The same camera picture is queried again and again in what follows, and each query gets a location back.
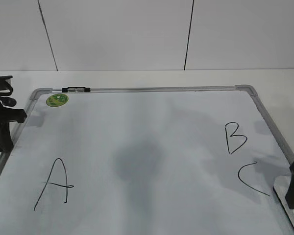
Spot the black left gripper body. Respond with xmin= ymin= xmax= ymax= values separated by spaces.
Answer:
xmin=0 ymin=75 xmax=27 ymax=126

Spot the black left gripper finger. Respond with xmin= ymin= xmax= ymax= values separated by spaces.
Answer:
xmin=0 ymin=122 xmax=14 ymax=152

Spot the white board eraser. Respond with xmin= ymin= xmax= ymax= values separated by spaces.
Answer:
xmin=273 ymin=176 xmax=294 ymax=227

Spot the black silver frame clip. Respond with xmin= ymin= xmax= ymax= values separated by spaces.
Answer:
xmin=61 ymin=87 xmax=91 ymax=93

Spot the white board with grey frame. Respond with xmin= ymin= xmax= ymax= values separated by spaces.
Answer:
xmin=0 ymin=85 xmax=294 ymax=235

